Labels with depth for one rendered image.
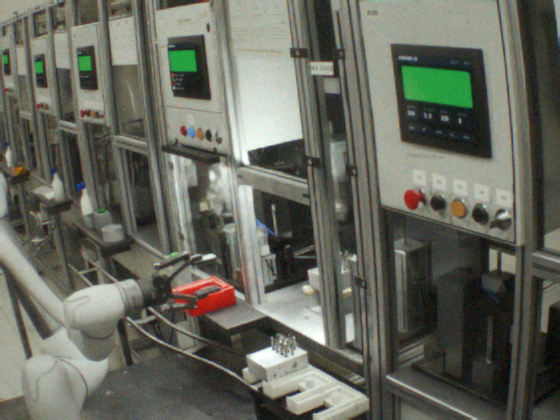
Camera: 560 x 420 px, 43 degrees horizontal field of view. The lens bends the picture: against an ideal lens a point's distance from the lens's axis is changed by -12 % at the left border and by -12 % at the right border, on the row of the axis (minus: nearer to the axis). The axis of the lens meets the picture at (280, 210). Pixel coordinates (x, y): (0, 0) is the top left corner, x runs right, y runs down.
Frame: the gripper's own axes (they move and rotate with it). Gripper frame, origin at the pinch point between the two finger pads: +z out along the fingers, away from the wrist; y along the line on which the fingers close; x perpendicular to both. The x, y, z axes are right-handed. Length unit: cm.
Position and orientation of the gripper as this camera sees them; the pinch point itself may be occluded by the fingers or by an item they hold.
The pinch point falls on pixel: (207, 274)
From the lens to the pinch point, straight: 204.0
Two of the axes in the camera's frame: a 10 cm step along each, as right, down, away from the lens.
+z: 8.4, -2.3, 4.8
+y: -1.1, -9.6, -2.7
